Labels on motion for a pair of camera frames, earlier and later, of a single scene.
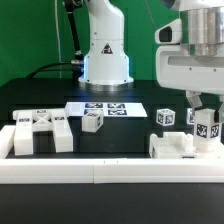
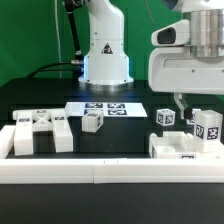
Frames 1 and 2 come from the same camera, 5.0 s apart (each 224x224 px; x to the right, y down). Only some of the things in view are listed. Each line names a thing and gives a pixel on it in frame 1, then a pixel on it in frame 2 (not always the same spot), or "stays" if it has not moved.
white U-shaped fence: x=103 y=171 stays
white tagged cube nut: x=165 y=117 stays
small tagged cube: x=207 y=132 stays
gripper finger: x=194 y=99 to x=178 y=97
